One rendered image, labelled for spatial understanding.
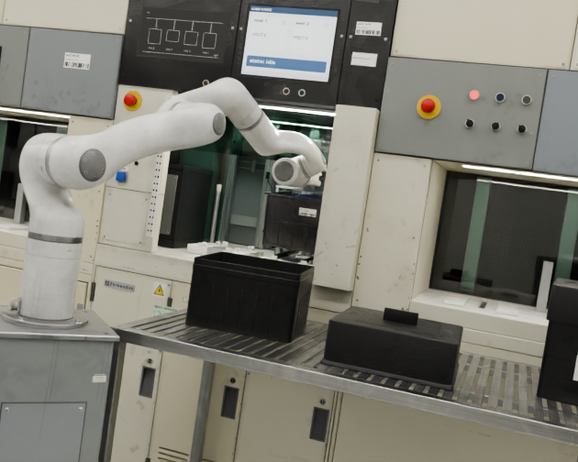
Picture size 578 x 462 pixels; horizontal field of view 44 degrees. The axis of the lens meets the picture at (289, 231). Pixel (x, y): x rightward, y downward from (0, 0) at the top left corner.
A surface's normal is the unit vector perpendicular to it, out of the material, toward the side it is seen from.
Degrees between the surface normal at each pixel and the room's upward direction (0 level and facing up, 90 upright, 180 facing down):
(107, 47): 90
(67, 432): 90
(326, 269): 90
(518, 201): 90
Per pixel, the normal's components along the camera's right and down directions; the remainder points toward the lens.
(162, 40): -0.31, 0.00
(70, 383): 0.45, 0.11
